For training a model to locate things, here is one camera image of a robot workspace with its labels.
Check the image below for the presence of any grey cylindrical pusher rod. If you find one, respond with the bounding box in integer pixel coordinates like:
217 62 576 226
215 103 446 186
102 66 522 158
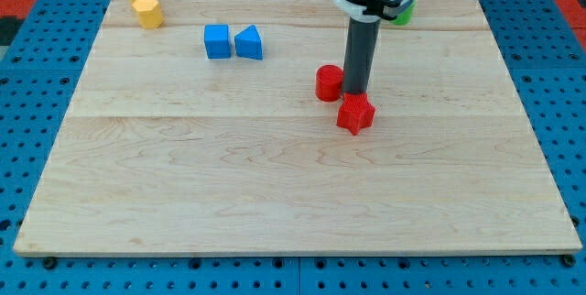
342 18 380 94

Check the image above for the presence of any blue triangular prism block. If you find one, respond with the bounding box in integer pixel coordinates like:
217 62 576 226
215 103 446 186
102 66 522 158
234 25 263 60

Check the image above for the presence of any blue cube block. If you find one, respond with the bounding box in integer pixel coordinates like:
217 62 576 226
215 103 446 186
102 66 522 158
204 24 232 60

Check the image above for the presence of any red star block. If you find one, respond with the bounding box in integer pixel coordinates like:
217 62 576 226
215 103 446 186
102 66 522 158
336 93 375 136

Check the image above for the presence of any green block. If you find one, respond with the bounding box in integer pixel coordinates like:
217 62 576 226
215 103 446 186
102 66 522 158
391 1 417 26

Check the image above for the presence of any yellow hexagon block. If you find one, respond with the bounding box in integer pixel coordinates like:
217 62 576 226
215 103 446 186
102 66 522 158
132 0 164 29

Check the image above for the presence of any light wooden board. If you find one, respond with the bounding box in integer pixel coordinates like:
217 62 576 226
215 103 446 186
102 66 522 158
14 0 582 257

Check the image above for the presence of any red cylinder block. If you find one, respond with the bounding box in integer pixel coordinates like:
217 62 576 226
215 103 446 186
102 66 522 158
315 64 343 102

